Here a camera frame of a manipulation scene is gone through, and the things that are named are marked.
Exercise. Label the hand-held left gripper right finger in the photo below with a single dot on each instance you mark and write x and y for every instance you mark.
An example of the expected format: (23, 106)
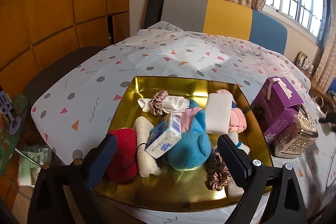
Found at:
(231, 158)

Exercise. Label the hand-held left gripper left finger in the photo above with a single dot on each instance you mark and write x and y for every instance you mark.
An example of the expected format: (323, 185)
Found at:
(101, 161)

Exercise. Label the white knitted gloves blue stripe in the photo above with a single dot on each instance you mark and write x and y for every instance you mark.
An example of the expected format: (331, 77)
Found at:
(240, 144)

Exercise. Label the brown satin scrunchie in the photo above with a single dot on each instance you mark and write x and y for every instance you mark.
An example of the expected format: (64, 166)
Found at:
(218, 174)

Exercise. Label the red plush toy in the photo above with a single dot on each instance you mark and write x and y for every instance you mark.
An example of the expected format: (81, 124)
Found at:
(124, 155)

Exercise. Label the pink towel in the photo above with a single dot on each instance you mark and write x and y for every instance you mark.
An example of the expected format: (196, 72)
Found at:
(237, 119)

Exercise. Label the blue plush toy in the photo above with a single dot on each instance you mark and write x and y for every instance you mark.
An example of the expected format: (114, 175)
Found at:
(189, 150)

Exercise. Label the beige bandage roll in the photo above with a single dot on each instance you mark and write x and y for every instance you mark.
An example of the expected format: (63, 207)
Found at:
(145, 155)

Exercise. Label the white sponge block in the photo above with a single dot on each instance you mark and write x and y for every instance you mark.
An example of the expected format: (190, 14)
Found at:
(218, 113)

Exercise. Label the blue tissue packet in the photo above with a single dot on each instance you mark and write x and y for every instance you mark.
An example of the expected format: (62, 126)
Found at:
(164, 140)

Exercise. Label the gold metal tray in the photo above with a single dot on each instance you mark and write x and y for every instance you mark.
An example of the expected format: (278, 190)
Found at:
(170, 187)

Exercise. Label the white mesh cloth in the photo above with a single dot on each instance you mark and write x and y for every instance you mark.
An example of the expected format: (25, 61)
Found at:
(174, 104)

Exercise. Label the pink satin scrunchie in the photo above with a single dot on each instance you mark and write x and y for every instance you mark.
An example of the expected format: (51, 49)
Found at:
(157, 103)

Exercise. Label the purple cardboard box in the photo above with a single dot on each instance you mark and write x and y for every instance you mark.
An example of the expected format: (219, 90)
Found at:
(275, 108)

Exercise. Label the green white paper packets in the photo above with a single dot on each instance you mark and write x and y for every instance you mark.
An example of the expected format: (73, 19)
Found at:
(32, 166)

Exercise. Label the gold ornate tissue box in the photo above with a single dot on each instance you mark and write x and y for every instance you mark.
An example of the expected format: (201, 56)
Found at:
(299, 137)

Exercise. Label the glass side table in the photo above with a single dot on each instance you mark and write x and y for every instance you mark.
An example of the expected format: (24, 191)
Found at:
(10, 150)

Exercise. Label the purple ornament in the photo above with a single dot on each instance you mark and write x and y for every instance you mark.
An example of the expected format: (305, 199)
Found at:
(9, 113)

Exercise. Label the printed plastic tablecloth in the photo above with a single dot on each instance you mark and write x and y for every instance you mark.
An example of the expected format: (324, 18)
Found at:
(157, 56)

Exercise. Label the group of small boxes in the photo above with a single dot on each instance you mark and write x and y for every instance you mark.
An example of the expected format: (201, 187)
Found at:
(304, 62)

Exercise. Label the beige pink curtain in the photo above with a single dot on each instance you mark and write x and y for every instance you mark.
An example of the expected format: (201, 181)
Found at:
(326, 69)

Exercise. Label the grey yellow blue sofa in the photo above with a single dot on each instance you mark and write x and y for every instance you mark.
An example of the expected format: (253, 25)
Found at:
(225, 16)

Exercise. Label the wooden wardrobe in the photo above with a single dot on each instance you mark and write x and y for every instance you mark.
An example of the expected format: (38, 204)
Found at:
(52, 3)

